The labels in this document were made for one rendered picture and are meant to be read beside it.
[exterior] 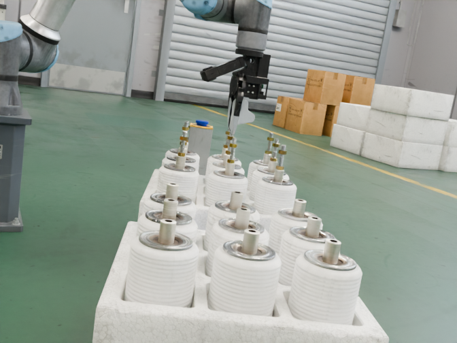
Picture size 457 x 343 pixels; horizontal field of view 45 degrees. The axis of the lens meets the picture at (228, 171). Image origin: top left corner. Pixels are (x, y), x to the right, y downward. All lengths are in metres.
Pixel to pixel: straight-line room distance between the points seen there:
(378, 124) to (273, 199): 2.92
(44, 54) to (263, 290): 1.06
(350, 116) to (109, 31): 3.17
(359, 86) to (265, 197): 4.24
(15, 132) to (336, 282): 0.98
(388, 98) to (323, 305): 3.38
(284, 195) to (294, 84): 6.10
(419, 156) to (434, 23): 4.40
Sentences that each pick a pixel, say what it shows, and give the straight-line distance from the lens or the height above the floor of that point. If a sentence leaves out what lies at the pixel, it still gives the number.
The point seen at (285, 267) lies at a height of 0.20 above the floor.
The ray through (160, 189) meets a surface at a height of 0.20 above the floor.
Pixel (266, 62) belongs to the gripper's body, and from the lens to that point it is 1.41.
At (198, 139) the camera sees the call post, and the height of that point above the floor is 0.28.
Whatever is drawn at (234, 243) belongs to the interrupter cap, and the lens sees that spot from 0.81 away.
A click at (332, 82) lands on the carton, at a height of 0.50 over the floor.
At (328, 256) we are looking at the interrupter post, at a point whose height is 0.26.
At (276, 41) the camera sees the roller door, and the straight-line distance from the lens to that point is 7.22.
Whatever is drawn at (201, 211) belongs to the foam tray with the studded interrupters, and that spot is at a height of 0.17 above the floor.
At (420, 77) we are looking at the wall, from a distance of 8.28.
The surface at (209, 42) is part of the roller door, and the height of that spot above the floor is 0.76.
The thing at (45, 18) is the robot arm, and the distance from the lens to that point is 1.61.
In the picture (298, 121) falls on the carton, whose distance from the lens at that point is 5.20.
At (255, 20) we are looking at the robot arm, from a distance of 1.38.
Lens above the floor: 0.50
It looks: 11 degrees down
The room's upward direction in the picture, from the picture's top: 9 degrees clockwise
